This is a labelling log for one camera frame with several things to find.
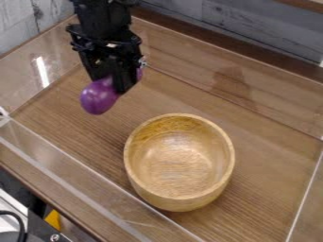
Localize brown wooden bowl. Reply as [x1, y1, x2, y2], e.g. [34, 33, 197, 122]
[124, 113, 236, 212]

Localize clear acrylic tray walls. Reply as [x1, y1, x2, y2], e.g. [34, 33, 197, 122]
[0, 10, 323, 242]

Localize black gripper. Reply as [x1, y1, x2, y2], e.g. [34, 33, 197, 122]
[64, 18, 149, 95]

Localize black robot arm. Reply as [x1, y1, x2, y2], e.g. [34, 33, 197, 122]
[65, 0, 145, 94]

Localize yellow black machine base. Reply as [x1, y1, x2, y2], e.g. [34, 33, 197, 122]
[0, 168, 97, 242]

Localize black cable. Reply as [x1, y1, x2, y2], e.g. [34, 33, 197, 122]
[0, 210, 28, 242]

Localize purple toy eggplant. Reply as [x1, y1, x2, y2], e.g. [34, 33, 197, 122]
[80, 68, 143, 115]

